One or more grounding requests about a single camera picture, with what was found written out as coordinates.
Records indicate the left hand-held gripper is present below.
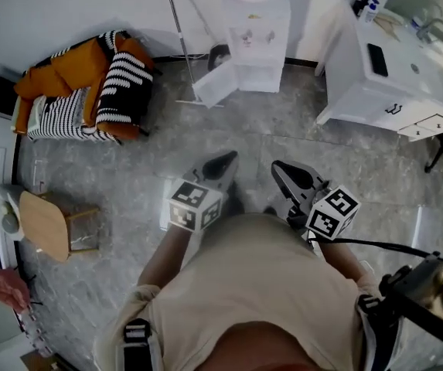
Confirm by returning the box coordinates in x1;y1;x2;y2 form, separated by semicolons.
165;151;240;232

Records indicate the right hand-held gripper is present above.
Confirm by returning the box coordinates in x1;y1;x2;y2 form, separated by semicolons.
271;159;362;241

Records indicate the white water dispenser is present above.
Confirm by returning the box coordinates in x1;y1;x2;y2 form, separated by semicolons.
220;0;292;94

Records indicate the person's right forearm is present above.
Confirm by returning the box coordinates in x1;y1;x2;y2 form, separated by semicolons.
315;240;365;284

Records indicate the person's left forearm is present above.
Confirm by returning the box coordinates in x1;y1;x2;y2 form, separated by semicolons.
138;222;195;288

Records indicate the white vanity cabinet with sink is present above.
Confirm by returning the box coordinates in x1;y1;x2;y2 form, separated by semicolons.
315;0;443;142

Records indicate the person's beige shirt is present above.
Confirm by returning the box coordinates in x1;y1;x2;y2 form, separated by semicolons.
101;213;384;371

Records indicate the dark waste bin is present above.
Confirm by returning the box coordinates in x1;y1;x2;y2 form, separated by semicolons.
207;43;232;73

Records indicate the metal pole flat mop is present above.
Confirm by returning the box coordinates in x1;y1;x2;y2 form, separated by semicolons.
162;0;226;110

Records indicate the black white wavy blanket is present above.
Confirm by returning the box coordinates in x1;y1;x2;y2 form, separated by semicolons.
95;30;155;131

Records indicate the black phone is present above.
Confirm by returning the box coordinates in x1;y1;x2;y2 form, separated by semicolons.
366;43;389;78

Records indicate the thin striped cushion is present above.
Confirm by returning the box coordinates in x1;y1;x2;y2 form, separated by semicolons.
26;87;120;143

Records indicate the person's chin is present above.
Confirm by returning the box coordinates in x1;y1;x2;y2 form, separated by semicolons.
215;321;317;371

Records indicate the black metal hip box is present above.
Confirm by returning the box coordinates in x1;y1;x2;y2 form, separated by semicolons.
379;251;443;342

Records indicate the wooden side table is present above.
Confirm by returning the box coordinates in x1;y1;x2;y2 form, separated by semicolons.
19;190;101;263

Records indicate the orange sofa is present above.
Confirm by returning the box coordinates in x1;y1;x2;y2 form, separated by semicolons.
11;29;156;146

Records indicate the white bottle blue cap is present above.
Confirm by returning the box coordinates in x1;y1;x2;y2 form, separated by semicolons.
362;0;380;25

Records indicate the black pump bottle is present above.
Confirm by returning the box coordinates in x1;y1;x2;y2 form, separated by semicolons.
352;0;373;17

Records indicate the chrome faucet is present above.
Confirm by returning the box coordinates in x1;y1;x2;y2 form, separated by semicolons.
416;17;443;46

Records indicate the grey white floor appliance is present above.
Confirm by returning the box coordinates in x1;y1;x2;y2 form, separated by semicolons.
0;183;25;243

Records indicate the pink cloth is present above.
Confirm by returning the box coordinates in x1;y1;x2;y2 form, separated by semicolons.
0;267;32;315

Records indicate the cardboard box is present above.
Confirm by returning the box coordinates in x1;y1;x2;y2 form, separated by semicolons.
19;350;66;371

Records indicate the thick black cable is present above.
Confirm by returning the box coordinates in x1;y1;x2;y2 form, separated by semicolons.
309;237;437;258

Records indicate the black harness strap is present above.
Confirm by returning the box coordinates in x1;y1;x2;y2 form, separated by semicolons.
122;318;155;371
357;294;381;316

